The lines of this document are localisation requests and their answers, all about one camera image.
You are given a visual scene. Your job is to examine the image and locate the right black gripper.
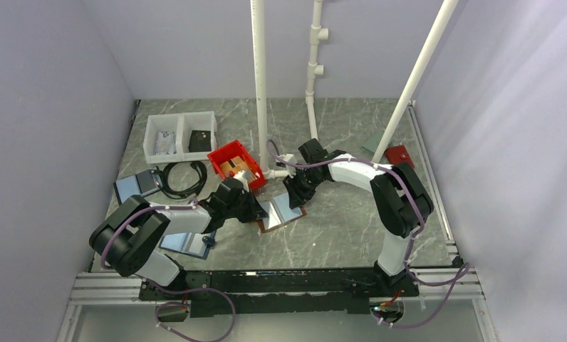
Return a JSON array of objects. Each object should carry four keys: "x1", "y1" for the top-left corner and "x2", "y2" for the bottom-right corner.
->
[{"x1": 283, "y1": 168, "x2": 326, "y2": 209}]

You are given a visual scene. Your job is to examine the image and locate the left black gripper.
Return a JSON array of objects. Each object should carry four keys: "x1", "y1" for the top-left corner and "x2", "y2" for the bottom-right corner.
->
[{"x1": 224, "y1": 187, "x2": 269, "y2": 223}]

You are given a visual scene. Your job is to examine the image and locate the brown leather card holder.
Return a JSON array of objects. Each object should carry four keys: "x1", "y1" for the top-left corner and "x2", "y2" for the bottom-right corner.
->
[{"x1": 257, "y1": 192, "x2": 307, "y2": 234}]

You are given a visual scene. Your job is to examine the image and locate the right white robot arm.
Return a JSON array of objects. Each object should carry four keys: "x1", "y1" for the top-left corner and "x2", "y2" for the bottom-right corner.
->
[{"x1": 269, "y1": 139, "x2": 434, "y2": 296}]

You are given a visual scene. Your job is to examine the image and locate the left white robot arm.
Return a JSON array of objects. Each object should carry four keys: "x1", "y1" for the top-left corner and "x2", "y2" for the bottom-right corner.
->
[{"x1": 89, "y1": 178, "x2": 269, "y2": 299}]

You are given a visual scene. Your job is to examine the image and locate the blue card holder open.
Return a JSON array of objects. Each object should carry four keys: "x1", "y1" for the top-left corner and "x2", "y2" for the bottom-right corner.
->
[{"x1": 159, "y1": 232, "x2": 217, "y2": 259}]

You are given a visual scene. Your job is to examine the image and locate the green card holder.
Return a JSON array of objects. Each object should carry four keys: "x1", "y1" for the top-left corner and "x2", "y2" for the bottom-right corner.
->
[{"x1": 361, "y1": 130, "x2": 384, "y2": 154}]

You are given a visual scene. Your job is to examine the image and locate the black card in tray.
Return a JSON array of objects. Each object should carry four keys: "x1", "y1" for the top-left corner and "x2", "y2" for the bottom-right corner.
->
[{"x1": 188, "y1": 130, "x2": 212, "y2": 152}]

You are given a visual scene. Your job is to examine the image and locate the red card holder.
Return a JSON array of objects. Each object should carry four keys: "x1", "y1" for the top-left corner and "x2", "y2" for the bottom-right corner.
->
[{"x1": 385, "y1": 145, "x2": 415, "y2": 168}]

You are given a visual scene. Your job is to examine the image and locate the patterned card in tray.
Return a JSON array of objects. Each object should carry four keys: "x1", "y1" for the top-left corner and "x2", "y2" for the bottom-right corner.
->
[{"x1": 154, "y1": 131, "x2": 177, "y2": 155}]

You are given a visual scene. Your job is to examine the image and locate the grey blue card holder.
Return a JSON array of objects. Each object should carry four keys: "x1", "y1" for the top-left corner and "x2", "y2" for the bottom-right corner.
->
[{"x1": 113, "y1": 169, "x2": 162, "y2": 204}]

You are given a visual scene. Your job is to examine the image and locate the brown items in bin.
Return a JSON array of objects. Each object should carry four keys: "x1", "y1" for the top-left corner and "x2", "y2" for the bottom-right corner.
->
[{"x1": 219, "y1": 156, "x2": 256, "y2": 182}]

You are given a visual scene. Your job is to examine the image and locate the red plastic bin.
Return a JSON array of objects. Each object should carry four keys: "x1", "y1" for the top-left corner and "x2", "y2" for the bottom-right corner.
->
[{"x1": 207, "y1": 140, "x2": 266, "y2": 191}]

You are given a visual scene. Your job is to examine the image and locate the white divided tray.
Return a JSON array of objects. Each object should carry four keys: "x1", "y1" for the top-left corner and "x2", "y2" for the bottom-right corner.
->
[{"x1": 143, "y1": 111, "x2": 217, "y2": 165}]

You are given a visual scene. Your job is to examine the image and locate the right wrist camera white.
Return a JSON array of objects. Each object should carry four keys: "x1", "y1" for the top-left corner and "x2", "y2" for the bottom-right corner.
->
[{"x1": 276, "y1": 154, "x2": 296, "y2": 178}]

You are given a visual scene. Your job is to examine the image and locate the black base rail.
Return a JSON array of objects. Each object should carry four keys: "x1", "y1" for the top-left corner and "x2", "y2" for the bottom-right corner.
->
[{"x1": 139, "y1": 267, "x2": 420, "y2": 318}]

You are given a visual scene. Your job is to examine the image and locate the black coiled cable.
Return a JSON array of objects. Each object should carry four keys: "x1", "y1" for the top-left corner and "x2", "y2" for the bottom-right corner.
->
[{"x1": 160, "y1": 160, "x2": 208, "y2": 200}]

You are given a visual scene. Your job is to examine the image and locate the white PVC pipe frame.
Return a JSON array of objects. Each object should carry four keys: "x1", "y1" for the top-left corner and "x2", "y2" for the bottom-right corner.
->
[{"x1": 250, "y1": 0, "x2": 459, "y2": 180}]

